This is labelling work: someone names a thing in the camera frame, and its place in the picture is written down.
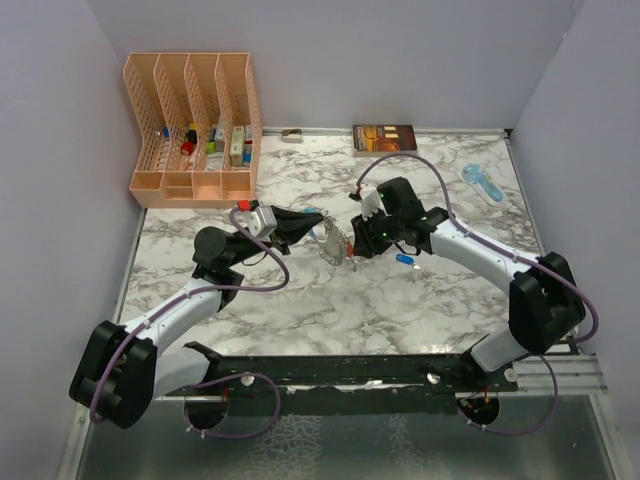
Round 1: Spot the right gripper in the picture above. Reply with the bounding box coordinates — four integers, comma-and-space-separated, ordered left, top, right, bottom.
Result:
352, 206, 404, 258

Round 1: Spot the blue key tag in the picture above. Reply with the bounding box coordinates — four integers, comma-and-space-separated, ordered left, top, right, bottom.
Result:
395, 253, 421, 271

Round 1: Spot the metal keyring holder blue handle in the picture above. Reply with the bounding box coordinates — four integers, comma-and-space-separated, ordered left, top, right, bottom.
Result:
303, 206, 349, 266

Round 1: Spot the red key tag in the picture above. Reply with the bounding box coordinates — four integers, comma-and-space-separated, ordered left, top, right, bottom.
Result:
346, 241, 358, 272

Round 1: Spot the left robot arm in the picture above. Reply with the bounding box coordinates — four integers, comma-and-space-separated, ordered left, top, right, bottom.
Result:
69, 201, 325, 428

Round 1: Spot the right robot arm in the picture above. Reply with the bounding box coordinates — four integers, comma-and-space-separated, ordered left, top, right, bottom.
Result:
351, 177, 586, 391

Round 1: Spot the blue packaged toothbrush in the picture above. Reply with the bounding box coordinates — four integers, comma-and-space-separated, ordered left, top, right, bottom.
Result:
461, 163, 506, 207

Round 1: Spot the brown book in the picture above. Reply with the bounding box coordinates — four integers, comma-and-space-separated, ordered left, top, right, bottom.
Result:
352, 125, 418, 157

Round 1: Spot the green white box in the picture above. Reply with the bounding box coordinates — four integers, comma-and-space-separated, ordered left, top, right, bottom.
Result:
229, 125, 245, 167

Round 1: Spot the red round bottle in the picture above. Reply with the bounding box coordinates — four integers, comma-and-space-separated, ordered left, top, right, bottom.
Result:
181, 141, 195, 155

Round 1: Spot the orange plastic file organizer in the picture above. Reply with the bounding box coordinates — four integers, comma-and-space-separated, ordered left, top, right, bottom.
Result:
123, 52, 262, 209

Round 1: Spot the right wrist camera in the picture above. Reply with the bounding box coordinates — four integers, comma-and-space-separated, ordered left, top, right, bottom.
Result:
349, 187, 383, 221

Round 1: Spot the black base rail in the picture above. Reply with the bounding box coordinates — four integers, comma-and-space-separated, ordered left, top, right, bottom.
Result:
170, 344, 518, 416

